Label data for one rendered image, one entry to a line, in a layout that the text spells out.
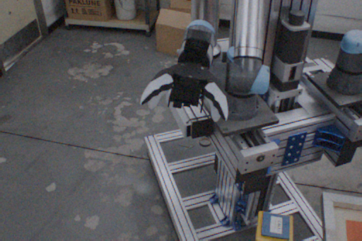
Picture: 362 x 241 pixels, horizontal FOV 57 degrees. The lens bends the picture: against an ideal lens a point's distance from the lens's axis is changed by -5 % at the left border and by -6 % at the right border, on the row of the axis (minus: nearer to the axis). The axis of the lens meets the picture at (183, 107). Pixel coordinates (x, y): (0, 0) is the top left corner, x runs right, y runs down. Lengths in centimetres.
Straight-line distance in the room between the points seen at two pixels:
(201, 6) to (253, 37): 23
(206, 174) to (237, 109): 128
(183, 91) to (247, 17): 31
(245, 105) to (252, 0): 43
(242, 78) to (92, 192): 198
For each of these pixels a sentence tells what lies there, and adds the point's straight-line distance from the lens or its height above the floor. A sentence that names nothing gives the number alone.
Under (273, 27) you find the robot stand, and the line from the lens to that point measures 136.
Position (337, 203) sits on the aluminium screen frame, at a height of 98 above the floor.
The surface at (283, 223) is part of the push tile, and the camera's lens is 134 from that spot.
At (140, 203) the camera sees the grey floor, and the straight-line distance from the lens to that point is 257.
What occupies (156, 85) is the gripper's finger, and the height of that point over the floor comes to 169.
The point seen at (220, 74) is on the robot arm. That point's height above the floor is 158.
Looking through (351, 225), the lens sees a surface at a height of 96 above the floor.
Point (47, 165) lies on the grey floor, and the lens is 299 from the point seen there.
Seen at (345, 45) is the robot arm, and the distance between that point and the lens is 144.
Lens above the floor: 205
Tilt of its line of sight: 38 degrees down
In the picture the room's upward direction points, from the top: straight up
